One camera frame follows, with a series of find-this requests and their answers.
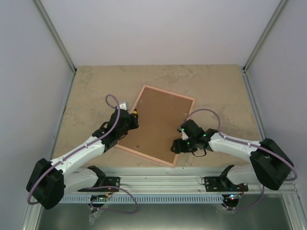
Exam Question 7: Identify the left circuit board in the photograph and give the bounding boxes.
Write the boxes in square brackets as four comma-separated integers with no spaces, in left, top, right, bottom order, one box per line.
[90,194,112,202]

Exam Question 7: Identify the aluminium rail beam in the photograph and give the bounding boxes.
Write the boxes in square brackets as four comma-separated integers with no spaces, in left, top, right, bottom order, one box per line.
[33,167,298,195]

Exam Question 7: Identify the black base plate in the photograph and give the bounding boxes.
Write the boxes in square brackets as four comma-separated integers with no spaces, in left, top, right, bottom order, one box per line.
[201,176,249,193]
[78,176,121,193]

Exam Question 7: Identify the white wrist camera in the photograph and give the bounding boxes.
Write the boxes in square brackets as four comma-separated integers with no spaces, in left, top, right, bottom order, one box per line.
[118,102,129,111]
[181,129,189,140]

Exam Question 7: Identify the left aluminium corner post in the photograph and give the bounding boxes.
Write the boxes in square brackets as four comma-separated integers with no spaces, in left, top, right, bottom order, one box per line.
[33,0,77,74]

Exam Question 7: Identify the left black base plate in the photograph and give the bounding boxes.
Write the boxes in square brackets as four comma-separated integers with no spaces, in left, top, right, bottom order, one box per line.
[78,176,121,193]

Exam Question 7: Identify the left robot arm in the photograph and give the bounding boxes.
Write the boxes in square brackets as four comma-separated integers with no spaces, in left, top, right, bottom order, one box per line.
[26,109,139,209]

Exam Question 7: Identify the pink picture frame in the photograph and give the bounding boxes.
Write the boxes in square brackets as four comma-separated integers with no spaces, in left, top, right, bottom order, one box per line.
[115,84,196,169]

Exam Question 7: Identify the circuit board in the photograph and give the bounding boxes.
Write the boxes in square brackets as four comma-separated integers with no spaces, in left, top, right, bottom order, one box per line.
[90,194,112,202]
[228,193,242,200]

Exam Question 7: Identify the brown frame backing board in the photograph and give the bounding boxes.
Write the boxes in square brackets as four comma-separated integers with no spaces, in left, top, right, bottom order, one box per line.
[118,87,194,165]

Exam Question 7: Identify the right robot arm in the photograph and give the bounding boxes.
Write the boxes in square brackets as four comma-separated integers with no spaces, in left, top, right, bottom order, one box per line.
[171,119,294,191]

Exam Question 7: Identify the aluminium corner post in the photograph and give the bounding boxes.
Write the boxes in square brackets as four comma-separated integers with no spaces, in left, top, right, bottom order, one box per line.
[33,0,77,74]
[242,0,289,73]

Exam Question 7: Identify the grey slotted cable duct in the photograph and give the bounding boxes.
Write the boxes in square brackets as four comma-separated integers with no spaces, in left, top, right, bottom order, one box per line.
[60,194,223,204]

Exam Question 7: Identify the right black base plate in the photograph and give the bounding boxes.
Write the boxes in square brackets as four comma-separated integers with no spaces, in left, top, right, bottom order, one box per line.
[201,176,249,193]

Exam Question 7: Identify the right circuit board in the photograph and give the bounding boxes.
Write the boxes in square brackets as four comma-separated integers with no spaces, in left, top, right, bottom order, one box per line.
[228,193,242,200]

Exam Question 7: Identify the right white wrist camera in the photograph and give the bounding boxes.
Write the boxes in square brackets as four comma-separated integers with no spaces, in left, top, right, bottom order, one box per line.
[181,129,189,140]

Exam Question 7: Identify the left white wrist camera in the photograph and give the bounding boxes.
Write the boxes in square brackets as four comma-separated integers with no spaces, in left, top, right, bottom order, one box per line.
[118,102,129,111]

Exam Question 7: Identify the right aluminium corner post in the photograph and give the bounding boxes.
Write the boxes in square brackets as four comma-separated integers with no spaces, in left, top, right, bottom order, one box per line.
[242,0,289,73]

